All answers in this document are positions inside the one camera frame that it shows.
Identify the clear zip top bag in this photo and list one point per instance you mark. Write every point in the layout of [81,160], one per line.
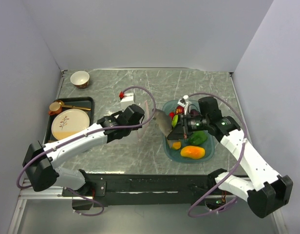
[140,133]

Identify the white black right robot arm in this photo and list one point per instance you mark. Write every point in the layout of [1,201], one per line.
[252,179]

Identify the gold spoon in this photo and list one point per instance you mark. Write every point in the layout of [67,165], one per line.
[71,106]

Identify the small orange cup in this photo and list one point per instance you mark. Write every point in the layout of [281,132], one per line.
[55,108]

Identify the yellow orange mango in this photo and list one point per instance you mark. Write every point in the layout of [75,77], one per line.
[193,152]

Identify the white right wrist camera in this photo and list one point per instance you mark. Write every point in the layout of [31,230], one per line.
[184,102]

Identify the green apple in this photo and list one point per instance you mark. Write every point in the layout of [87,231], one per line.
[174,121]

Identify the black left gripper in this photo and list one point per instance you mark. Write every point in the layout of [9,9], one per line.
[136,127]

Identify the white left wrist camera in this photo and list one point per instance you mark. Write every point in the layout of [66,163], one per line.
[127,100]

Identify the white bowl brown outside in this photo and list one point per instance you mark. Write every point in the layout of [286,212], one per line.
[80,79]

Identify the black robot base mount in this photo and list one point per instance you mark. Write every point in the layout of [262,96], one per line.
[125,189]

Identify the translucent blue plastic container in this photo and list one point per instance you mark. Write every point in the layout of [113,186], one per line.
[175,155]

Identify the green bell pepper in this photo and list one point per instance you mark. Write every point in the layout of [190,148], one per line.
[197,138]

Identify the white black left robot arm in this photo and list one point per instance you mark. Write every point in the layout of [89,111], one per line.
[42,163]

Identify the black rectangular tray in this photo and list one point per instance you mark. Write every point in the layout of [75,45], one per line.
[87,102]

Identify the orange green mango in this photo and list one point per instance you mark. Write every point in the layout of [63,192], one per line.
[175,145]

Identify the purple eggplant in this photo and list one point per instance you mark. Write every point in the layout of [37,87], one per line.
[194,113]

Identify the cream plate with leaf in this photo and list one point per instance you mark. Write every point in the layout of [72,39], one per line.
[68,123]

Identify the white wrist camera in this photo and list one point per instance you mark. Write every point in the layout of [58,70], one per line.
[127,100]
[184,102]

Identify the dark red apple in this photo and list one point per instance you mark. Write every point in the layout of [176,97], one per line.
[179,110]

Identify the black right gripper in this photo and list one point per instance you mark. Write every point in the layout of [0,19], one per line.
[178,132]

